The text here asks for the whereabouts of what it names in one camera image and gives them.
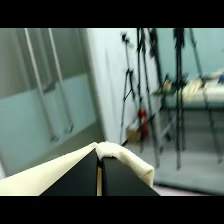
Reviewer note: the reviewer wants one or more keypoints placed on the cardboard box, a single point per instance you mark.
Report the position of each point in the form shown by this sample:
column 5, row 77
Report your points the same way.
column 132, row 135

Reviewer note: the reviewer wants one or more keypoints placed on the cream garment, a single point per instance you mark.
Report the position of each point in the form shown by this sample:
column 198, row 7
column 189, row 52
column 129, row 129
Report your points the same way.
column 46, row 173

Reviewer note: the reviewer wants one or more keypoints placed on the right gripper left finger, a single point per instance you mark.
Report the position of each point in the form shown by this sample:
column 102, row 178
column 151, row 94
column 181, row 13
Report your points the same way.
column 80, row 180

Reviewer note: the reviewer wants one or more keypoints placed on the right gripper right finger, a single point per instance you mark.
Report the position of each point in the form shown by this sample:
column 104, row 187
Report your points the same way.
column 123, row 180

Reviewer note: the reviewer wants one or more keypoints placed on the black tripod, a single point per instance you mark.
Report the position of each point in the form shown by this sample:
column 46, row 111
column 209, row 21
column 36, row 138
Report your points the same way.
column 179, row 66
column 144, row 66
column 127, row 76
column 207, row 110

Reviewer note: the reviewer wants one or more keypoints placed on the red fire extinguisher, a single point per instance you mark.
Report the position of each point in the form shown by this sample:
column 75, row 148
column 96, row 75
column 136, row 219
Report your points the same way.
column 143, row 121

